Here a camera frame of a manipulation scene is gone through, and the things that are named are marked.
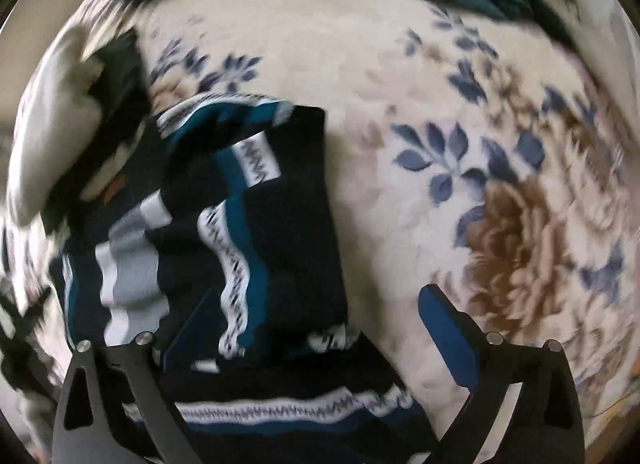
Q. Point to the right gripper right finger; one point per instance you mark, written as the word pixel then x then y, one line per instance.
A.
pixel 546 424

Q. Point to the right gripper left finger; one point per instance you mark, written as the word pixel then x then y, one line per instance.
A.
pixel 122 400

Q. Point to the navy striped knit sweater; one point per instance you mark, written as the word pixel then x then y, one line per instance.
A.
pixel 219 241

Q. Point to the floral bed blanket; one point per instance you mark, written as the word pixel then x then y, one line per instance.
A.
pixel 474 155

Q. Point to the cream folded garment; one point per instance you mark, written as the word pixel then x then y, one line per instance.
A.
pixel 56 120

